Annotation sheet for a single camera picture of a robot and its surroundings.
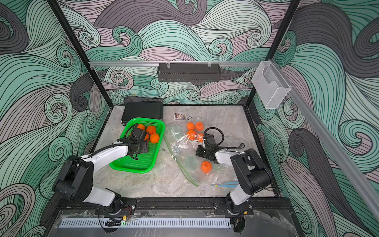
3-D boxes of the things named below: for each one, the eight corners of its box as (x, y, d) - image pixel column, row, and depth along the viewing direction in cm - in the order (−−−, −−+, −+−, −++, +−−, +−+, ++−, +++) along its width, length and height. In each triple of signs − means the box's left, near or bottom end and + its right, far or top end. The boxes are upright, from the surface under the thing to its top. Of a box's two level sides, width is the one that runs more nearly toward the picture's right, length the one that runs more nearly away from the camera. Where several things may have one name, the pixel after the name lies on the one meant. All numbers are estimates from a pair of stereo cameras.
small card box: (174, 120, 114) (173, 118, 112) (174, 115, 117) (174, 113, 115) (185, 120, 114) (185, 118, 112) (185, 115, 117) (185, 113, 115)
